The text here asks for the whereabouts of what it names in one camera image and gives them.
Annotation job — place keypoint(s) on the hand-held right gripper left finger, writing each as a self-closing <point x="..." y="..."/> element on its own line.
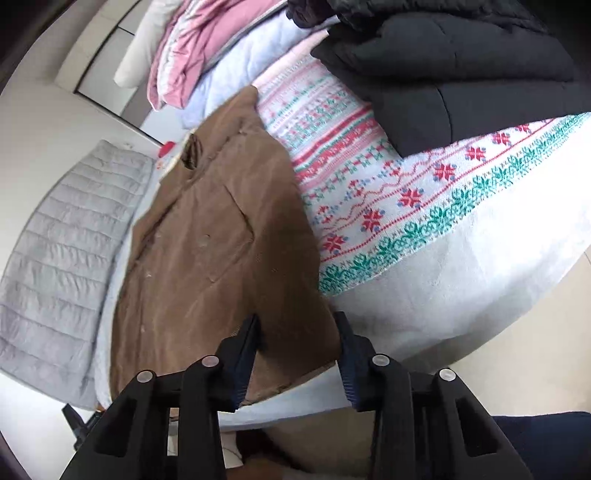
<point x="244" y="364"/>

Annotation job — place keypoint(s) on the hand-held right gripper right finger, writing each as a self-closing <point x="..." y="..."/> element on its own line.
<point x="347" y="369"/>

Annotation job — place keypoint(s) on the brown fur-hooded coat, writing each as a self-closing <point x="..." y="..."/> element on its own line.
<point x="207" y="240"/>

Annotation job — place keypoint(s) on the black object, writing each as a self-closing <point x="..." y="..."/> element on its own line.
<point x="81" y="424"/>

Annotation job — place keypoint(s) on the patterned woven blanket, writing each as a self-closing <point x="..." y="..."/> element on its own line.
<point x="392" y="184"/>

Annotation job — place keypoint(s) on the grey quilted blanket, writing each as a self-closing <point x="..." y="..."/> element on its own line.
<point x="60" y="258"/>

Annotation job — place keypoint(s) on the person's dark trouser leg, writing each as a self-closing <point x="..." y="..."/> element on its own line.
<point x="549" y="447"/>

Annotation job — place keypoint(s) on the red object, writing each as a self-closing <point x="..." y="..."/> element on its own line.
<point x="167" y="149"/>

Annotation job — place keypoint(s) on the light blue blanket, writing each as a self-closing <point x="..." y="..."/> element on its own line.
<point x="249" y="60"/>

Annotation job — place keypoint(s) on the black padded jacket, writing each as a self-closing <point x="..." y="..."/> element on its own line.
<point x="452" y="83"/>

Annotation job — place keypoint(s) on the pink quilt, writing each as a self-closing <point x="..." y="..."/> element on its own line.
<point x="194" y="55"/>

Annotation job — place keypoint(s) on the white pillow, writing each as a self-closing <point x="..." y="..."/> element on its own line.
<point x="143" y="55"/>

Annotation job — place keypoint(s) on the white wardrobe door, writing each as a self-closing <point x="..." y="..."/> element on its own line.
<point x="99" y="60"/>

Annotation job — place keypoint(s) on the dark purple garment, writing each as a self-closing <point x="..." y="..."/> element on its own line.
<point x="309" y="11"/>

